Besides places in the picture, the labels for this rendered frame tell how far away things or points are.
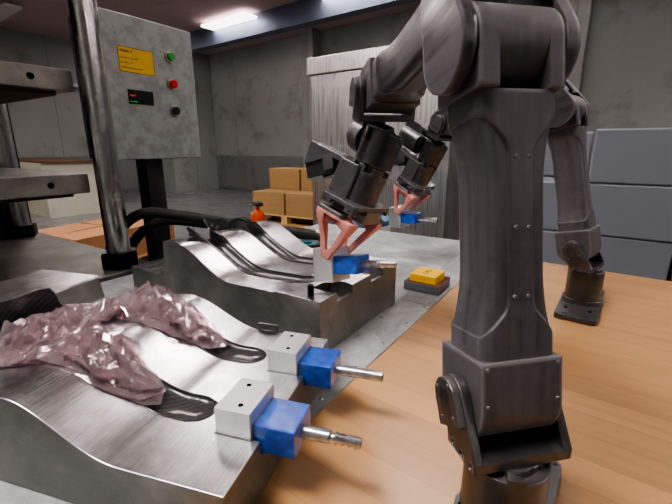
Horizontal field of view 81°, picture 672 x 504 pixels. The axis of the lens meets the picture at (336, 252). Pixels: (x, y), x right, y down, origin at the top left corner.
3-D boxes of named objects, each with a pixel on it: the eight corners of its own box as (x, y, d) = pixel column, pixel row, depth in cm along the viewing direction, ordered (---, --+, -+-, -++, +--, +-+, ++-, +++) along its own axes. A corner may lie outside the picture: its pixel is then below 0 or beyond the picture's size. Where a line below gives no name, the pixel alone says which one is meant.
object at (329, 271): (404, 280, 59) (402, 244, 58) (389, 285, 55) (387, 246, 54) (332, 278, 66) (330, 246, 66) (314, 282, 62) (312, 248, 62)
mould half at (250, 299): (394, 302, 80) (397, 238, 76) (320, 358, 59) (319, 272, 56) (227, 263, 107) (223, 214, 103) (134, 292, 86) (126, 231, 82)
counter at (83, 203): (51, 200, 840) (43, 157, 817) (107, 212, 688) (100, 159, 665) (1, 204, 775) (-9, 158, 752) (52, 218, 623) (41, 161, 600)
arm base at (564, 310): (558, 277, 72) (604, 285, 68) (573, 254, 87) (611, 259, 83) (552, 317, 74) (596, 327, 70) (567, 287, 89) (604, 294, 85)
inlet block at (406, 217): (441, 229, 103) (442, 208, 102) (432, 232, 99) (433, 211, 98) (398, 224, 111) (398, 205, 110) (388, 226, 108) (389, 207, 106)
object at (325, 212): (299, 248, 60) (321, 192, 57) (326, 245, 66) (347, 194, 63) (332, 271, 57) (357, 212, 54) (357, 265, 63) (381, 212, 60)
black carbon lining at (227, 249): (354, 273, 77) (355, 225, 74) (303, 298, 64) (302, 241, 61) (231, 248, 95) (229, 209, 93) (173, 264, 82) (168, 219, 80)
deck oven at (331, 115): (481, 249, 439) (500, 60, 389) (442, 277, 345) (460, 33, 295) (366, 232, 523) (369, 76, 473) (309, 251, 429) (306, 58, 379)
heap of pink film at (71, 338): (238, 336, 53) (234, 282, 51) (141, 421, 37) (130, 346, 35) (88, 314, 60) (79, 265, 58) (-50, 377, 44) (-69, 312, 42)
